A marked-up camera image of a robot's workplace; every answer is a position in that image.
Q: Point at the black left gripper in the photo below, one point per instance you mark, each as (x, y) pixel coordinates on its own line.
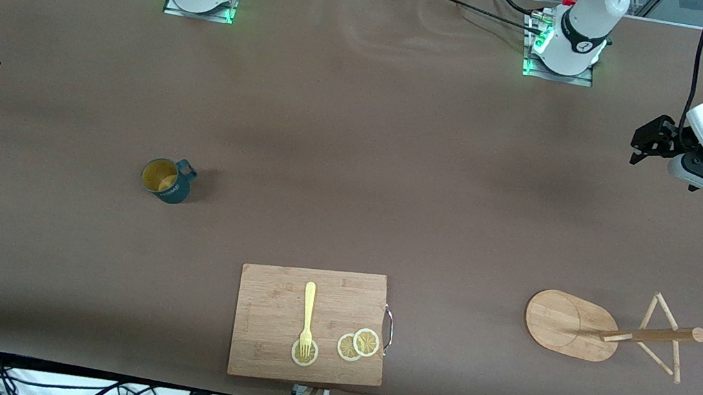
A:
(669, 138)

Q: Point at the wooden cutting board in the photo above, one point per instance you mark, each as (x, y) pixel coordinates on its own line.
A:
(270, 325)

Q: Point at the wooden cup rack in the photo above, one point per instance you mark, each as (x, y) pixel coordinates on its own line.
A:
(569, 324)

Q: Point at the yellow plastic fork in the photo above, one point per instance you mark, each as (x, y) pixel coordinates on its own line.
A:
(308, 303)

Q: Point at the teal cup yellow inside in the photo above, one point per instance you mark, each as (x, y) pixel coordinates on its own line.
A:
(171, 191)

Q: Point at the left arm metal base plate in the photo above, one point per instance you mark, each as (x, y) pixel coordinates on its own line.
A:
(557, 77)

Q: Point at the lemon slice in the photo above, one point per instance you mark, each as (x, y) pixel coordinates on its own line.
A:
(344, 350)
(296, 358)
(366, 342)

